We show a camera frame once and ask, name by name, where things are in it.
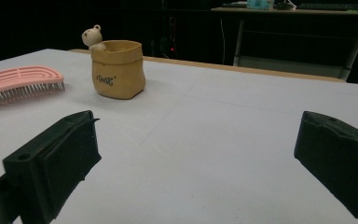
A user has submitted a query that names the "white table mat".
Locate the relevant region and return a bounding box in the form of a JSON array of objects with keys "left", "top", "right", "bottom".
[{"left": 0, "top": 48, "right": 358, "bottom": 224}]

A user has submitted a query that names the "black keyboard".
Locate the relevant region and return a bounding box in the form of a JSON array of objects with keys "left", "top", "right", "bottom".
[{"left": 296, "top": 2, "right": 358, "bottom": 11}]

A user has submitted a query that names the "white metal stand frame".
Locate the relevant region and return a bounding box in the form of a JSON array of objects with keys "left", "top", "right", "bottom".
[{"left": 210, "top": 6, "right": 358, "bottom": 82}]

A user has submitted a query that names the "tan bear pot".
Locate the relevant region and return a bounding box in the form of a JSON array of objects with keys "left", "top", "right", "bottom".
[{"left": 81, "top": 24, "right": 146, "bottom": 101}]

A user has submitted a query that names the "thin white cable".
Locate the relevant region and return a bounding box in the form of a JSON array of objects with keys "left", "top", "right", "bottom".
[{"left": 219, "top": 18, "right": 227, "bottom": 65}]

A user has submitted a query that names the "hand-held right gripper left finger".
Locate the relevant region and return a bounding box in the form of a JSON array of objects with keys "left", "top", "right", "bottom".
[{"left": 2, "top": 109, "right": 103, "bottom": 224}]

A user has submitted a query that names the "pink hairbrush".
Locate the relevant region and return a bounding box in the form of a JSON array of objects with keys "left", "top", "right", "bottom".
[{"left": 0, "top": 64, "right": 66, "bottom": 107}]

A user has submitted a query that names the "black computer tower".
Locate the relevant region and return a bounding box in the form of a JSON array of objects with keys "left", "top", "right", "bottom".
[{"left": 164, "top": 14, "right": 179, "bottom": 60}]

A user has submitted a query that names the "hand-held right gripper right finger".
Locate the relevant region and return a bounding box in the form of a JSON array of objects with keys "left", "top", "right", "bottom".
[{"left": 294, "top": 110, "right": 358, "bottom": 224}]

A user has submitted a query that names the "teal tissue box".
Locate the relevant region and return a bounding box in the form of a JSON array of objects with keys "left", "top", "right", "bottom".
[{"left": 245, "top": 0, "right": 275, "bottom": 10}]

